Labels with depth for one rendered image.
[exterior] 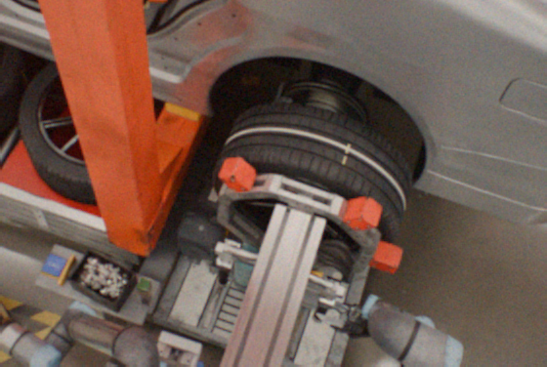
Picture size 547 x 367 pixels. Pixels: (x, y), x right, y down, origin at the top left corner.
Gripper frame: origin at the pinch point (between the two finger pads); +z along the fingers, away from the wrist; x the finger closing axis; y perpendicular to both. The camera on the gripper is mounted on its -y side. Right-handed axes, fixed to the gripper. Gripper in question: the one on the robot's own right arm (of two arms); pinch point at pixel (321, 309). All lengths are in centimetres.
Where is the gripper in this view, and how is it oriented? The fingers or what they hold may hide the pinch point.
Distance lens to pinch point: 252.1
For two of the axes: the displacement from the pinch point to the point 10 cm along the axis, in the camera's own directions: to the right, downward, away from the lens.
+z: -9.4, -3.3, 0.7
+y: 0.9, -4.5, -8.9
